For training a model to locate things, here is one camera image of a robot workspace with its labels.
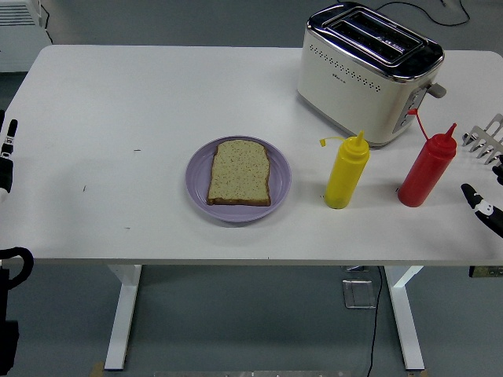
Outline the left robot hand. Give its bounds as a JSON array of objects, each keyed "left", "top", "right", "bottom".
[{"left": 0, "top": 109, "right": 19, "bottom": 203}]

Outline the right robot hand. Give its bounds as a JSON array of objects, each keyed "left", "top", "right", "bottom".
[{"left": 460, "top": 155, "right": 503, "bottom": 240}]

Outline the red squeeze bottle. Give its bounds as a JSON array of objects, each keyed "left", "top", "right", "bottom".
[{"left": 397, "top": 108, "right": 458, "bottom": 208}]

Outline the slice of bread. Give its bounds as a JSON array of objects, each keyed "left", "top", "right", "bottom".
[{"left": 206, "top": 139, "right": 273, "bottom": 207}]

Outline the black table control box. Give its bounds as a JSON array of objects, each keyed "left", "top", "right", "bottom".
[{"left": 468, "top": 265, "right": 503, "bottom": 279}]

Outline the silver metal rack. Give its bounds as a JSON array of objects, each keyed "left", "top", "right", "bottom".
[{"left": 461, "top": 113, "right": 503, "bottom": 165}]

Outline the white table leg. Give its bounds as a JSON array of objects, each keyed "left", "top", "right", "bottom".
[
  {"left": 384, "top": 265, "right": 426, "bottom": 372},
  {"left": 104, "top": 264, "right": 143, "bottom": 372}
]

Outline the white ribbed appliance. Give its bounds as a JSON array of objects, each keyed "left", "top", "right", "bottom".
[{"left": 0, "top": 0, "right": 44, "bottom": 74}]

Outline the yellow squeeze bottle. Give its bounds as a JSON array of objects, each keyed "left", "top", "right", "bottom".
[{"left": 318, "top": 130, "right": 371, "bottom": 210}]

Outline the metal floor socket plate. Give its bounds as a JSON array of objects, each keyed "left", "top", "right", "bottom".
[{"left": 341, "top": 279, "right": 377, "bottom": 310}]

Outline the cream and chrome toaster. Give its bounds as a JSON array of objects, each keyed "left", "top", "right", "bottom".
[{"left": 296, "top": 2, "right": 448, "bottom": 148}]

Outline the purple plate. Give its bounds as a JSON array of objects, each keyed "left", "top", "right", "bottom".
[{"left": 185, "top": 135, "right": 292, "bottom": 224}]

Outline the thin black cable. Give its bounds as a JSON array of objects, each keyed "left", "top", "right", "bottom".
[{"left": 39, "top": 5, "right": 54, "bottom": 46}]

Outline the black hanging cable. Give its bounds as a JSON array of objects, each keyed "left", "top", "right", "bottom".
[{"left": 366, "top": 266, "right": 384, "bottom": 377}]

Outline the black toaster power cord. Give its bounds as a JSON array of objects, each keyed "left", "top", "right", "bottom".
[{"left": 371, "top": 0, "right": 471, "bottom": 27}]

